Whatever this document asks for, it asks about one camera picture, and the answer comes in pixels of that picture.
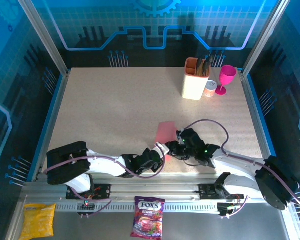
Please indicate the pink paper sheet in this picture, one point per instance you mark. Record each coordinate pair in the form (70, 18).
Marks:
(165, 132)

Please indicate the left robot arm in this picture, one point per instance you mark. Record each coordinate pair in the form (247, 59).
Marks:
(72, 162)

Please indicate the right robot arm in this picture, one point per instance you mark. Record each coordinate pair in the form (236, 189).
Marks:
(240, 162)

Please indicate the small circuit board with LED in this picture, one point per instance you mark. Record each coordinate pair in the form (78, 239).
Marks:
(225, 208)
(86, 205)

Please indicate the purple Fox's candy bag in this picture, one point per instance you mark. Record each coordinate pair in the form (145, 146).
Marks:
(147, 220)

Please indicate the cream orange utensil holder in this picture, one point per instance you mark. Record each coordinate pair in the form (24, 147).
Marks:
(193, 86)

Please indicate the small white orange can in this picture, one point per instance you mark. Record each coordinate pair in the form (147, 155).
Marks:
(210, 89)

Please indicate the dark wooden utensil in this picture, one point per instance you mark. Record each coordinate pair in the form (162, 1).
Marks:
(199, 66)
(208, 65)

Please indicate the pink plastic goblet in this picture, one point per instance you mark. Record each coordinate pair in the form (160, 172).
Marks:
(227, 73)

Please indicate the yellow snack bag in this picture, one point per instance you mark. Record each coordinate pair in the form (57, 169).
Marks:
(37, 221)

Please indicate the wide aluminium mounting rail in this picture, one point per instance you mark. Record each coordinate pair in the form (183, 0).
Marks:
(152, 186)

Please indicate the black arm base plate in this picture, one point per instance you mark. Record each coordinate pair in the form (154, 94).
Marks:
(103, 191)
(205, 191)

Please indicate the aluminium side rail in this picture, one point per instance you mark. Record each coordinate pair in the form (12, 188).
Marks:
(251, 105)
(52, 125)

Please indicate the aluminium frame post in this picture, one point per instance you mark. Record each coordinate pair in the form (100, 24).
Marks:
(47, 37)
(263, 37)

